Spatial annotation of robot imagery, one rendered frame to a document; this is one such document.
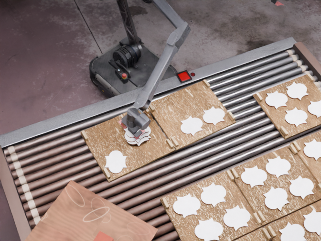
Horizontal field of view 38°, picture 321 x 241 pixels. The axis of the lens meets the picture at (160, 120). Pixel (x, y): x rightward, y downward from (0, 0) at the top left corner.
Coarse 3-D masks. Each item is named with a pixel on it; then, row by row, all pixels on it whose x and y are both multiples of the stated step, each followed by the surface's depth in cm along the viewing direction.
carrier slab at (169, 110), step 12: (168, 96) 281; (180, 96) 281; (192, 96) 282; (204, 96) 283; (156, 108) 275; (168, 108) 276; (180, 108) 276; (192, 108) 277; (204, 108) 278; (216, 108) 278; (156, 120) 271; (168, 120) 271; (180, 120) 271; (228, 120) 274; (168, 132) 266; (180, 132) 267; (204, 132) 268; (180, 144) 262
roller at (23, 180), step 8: (304, 72) 302; (312, 72) 303; (288, 80) 297; (264, 88) 292; (240, 96) 287; (248, 96) 288; (224, 104) 282; (232, 104) 284; (160, 128) 269; (88, 152) 257; (72, 160) 253; (80, 160) 254; (48, 168) 249; (56, 168) 250; (64, 168) 252; (24, 176) 245; (32, 176) 246; (40, 176) 247; (16, 184) 243
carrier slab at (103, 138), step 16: (144, 112) 272; (96, 128) 264; (112, 128) 265; (96, 144) 258; (112, 144) 259; (128, 144) 259; (144, 144) 260; (160, 144) 261; (96, 160) 252; (128, 160) 254; (144, 160) 255; (112, 176) 248
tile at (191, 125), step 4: (184, 120) 270; (188, 120) 271; (192, 120) 271; (196, 120) 271; (200, 120) 271; (184, 124) 269; (188, 124) 269; (192, 124) 269; (196, 124) 269; (200, 124) 270; (184, 128) 267; (188, 128) 268; (192, 128) 268; (196, 128) 268; (200, 128) 268; (184, 132) 266; (188, 132) 266; (192, 132) 266; (196, 132) 267
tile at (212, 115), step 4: (212, 108) 277; (204, 112) 275; (208, 112) 275; (212, 112) 275; (216, 112) 275; (220, 112) 276; (224, 112) 276; (204, 116) 273; (208, 116) 273; (212, 116) 274; (216, 116) 274; (220, 116) 274; (204, 120) 271; (208, 120) 272; (212, 120) 272; (216, 120) 272; (220, 120) 272; (224, 120) 273
